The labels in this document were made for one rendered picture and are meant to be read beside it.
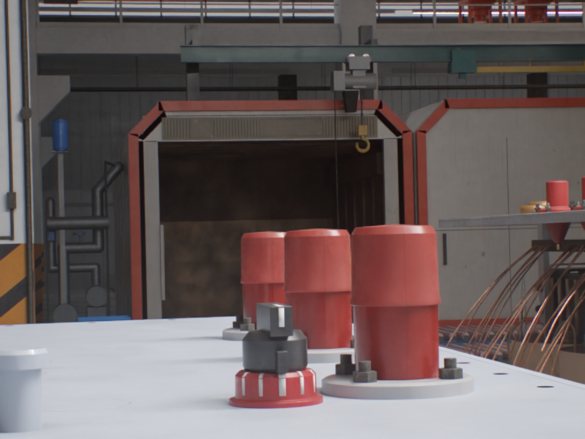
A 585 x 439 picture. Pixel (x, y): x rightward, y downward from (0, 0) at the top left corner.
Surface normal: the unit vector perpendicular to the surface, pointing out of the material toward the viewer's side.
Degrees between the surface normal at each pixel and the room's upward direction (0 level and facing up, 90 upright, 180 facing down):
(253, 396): 88
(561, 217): 90
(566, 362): 90
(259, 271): 89
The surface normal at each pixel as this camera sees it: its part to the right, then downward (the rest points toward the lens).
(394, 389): -0.07, -0.01
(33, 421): 0.78, -0.03
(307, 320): -0.36, 0.00
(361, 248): -0.76, -0.01
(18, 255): 0.18, -0.02
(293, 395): 0.44, -0.05
